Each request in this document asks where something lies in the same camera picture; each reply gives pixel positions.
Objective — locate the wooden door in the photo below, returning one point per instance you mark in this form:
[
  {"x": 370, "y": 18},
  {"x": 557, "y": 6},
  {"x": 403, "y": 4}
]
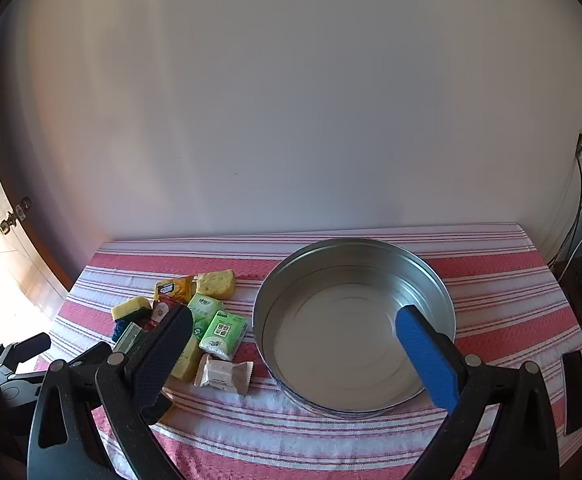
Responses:
[{"x": 36, "y": 280}]

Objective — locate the white snack packet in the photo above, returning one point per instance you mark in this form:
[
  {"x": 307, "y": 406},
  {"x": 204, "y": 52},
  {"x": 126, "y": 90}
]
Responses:
[{"x": 221, "y": 374}]

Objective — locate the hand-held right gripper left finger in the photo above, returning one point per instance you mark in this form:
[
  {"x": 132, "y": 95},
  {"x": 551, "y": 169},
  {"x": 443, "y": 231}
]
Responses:
[{"x": 158, "y": 360}]

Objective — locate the red white striped tablecloth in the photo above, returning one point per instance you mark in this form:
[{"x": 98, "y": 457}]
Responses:
[{"x": 296, "y": 435}]

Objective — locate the green tissue pack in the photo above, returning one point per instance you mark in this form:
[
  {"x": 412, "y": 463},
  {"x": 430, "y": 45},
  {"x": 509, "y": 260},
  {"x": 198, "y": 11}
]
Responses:
[
  {"x": 206, "y": 307},
  {"x": 221, "y": 335}
]

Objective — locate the round metal tin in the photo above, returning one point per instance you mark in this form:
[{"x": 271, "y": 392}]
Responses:
[{"x": 341, "y": 330}]

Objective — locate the brass door latch plate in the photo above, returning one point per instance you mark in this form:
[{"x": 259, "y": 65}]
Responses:
[{"x": 23, "y": 207}]

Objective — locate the dark blue small object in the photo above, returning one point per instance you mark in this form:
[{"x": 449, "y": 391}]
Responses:
[{"x": 120, "y": 331}]

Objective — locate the red snack packet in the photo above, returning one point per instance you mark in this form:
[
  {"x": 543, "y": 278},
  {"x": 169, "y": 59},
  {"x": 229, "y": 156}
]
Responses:
[{"x": 161, "y": 310}]

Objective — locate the green silver packet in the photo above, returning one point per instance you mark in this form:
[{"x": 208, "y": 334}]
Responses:
[{"x": 130, "y": 337}]

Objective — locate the orange snack packet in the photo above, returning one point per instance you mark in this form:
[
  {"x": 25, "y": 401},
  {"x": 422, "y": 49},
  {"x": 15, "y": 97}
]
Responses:
[{"x": 173, "y": 289}]

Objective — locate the yellow sponge with green scrub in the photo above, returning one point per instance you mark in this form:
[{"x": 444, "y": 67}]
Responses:
[{"x": 128, "y": 307}]

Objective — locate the plain yellow sponge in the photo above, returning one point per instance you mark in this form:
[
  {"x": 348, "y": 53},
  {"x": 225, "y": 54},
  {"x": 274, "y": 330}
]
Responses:
[{"x": 188, "y": 360}]

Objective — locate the yellow sponge with holes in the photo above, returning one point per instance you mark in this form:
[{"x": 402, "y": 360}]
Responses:
[{"x": 216, "y": 284}]

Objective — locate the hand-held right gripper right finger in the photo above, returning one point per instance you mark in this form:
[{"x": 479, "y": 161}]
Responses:
[{"x": 426, "y": 355}]

